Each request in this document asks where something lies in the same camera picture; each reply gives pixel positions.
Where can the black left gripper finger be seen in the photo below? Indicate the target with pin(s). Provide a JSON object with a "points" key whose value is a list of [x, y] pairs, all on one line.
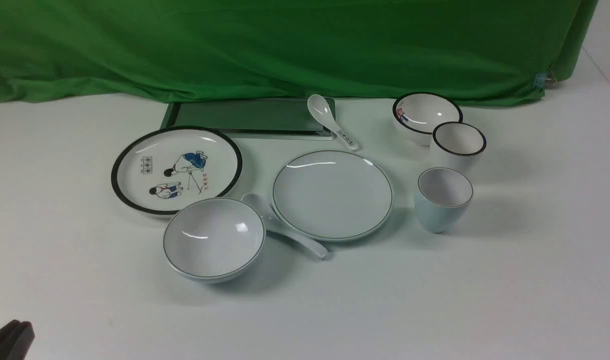
{"points": [[16, 339]]}

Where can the pale blue bowl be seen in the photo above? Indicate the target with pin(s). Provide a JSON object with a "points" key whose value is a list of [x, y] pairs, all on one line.
{"points": [[214, 240]]}

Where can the pale blue ceramic spoon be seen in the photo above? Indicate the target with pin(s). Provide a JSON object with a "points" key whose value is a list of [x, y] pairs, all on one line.
{"points": [[277, 226]]}

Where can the pale blue cup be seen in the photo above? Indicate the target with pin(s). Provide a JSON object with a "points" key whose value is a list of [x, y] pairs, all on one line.
{"points": [[442, 197]]}

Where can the white plate with cartoon figures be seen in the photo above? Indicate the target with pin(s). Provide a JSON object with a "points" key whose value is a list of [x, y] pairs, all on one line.
{"points": [[163, 172]]}

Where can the dark green rectangular tray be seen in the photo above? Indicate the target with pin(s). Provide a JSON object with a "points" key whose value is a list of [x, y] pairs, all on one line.
{"points": [[264, 118]]}

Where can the pale blue flat plate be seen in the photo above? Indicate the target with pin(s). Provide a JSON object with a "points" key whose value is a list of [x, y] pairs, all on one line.
{"points": [[332, 195]]}

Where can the white spoon with print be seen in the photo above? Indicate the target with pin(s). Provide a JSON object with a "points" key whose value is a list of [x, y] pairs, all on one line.
{"points": [[321, 111]]}

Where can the white bowl black rim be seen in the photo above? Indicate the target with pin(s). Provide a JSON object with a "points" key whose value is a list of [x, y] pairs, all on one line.
{"points": [[417, 114]]}

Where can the white cup black rim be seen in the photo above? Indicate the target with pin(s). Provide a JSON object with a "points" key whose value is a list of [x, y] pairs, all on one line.
{"points": [[457, 146]]}

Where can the green backdrop cloth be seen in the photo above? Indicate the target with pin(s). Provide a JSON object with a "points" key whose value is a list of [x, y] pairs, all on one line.
{"points": [[474, 52]]}

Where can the blue binder clip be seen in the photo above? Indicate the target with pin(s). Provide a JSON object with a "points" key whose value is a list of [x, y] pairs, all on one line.
{"points": [[545, 80]]}

